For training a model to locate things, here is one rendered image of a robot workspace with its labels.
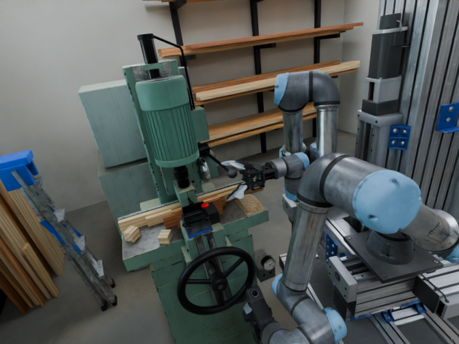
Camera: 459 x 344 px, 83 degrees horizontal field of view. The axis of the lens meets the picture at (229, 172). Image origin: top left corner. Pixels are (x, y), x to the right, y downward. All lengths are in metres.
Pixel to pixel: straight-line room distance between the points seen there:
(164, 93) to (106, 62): 2.36
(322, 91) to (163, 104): 0.57
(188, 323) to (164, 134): 0.87
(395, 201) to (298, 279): 0.36
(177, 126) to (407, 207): 0.71
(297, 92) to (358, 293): 0.75
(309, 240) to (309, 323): 0.21
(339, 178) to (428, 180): 0.73
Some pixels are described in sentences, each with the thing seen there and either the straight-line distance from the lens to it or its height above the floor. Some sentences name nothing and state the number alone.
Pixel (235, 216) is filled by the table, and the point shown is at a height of 0.90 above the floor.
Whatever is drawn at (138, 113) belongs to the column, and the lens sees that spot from 1.20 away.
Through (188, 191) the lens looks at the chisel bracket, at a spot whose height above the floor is 1.03.
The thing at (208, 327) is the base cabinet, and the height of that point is 0.36.
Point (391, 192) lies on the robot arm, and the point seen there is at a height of 1.28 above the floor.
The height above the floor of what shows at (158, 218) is 0.93.
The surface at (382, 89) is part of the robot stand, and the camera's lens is 1.09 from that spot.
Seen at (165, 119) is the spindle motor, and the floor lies 1.35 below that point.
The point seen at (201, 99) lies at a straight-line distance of 2.88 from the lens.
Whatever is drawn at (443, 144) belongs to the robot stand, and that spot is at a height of 1.13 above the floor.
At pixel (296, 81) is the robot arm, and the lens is 1.05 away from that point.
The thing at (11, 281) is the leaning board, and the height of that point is 0.28.
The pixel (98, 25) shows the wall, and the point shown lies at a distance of 3.28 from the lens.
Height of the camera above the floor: 1.55
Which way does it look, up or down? 26 degrees down
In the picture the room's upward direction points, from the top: 8 degrees counter-clockwise
